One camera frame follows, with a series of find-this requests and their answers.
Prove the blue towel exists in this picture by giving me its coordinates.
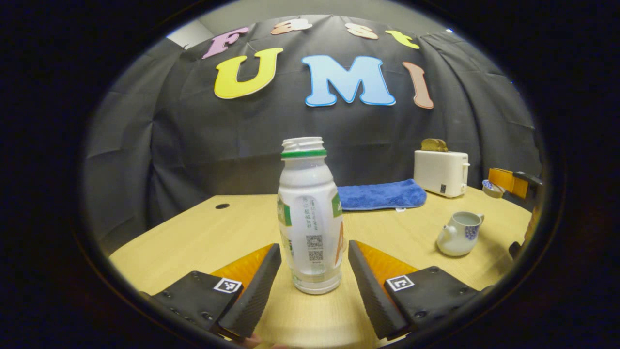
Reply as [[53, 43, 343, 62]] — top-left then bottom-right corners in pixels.
[[337, 179, 428, 212]]

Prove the white blue-flowered teacup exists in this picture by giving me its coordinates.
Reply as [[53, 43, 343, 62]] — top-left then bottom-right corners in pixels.
[[436, 211, 485, 257]]

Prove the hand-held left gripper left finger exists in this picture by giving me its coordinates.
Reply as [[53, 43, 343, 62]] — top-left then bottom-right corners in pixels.
[[145, 243, 282, 340]]

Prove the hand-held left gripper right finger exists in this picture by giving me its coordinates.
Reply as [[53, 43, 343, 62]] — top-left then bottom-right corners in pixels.
[[348, 239, 485, 341]]

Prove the white water bottle green ring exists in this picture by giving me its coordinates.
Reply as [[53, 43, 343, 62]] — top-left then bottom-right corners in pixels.
[[277, 137, 345, 295]]

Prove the white toaster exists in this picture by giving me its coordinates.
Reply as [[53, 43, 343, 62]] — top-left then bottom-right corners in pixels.
[[414, 149, 470, 199]]

